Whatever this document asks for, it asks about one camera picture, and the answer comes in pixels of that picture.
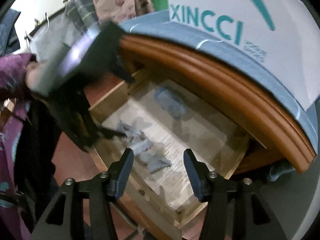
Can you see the grey padded stool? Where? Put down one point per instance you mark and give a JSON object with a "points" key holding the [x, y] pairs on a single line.
{"points": [[293, 197]]}

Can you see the white floral bedsheet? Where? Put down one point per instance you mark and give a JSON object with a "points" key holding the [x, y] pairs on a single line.
{"points": [[50, 37]]}

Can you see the wooden drawer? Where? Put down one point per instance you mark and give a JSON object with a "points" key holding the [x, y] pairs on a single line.
{"points": [[163, 202]]}

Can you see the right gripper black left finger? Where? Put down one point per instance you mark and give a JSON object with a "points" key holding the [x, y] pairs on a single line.
{"points": [[63, 218]]}

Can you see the folded light blue garment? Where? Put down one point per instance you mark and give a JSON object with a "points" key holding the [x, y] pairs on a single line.
{"points": [[171, 102]]}

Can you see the person's black trouser leg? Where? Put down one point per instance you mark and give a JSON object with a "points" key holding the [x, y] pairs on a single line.
{"points": [[34, 170]]}

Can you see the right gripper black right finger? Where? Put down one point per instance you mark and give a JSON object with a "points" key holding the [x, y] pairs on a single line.
{"points": [[252, 216]]}

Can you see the person's left hand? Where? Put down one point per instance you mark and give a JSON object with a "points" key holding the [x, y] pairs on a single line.
{"points": [[32, 74]]}

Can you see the light blue patterned underwear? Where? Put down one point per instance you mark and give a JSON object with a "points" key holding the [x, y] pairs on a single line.
{"points": [[147, 152]]}

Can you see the white XINCCI shoe box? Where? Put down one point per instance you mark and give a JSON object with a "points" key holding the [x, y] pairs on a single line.
{"points": [[281, 35]]}

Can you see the floral pink pillow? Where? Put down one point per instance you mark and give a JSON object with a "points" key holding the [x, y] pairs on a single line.
{"points": [[121, 10]]}

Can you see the blue checked cloth cover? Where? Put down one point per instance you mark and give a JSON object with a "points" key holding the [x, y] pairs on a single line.
{"points": [[158, 26]]}

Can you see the purple floral sleeve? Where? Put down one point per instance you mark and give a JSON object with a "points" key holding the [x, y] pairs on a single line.
{"points": [[13, 74]]}

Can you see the wooden nightstand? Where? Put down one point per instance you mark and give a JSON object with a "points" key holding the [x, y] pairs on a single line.
{"points": [[235, 95]]}

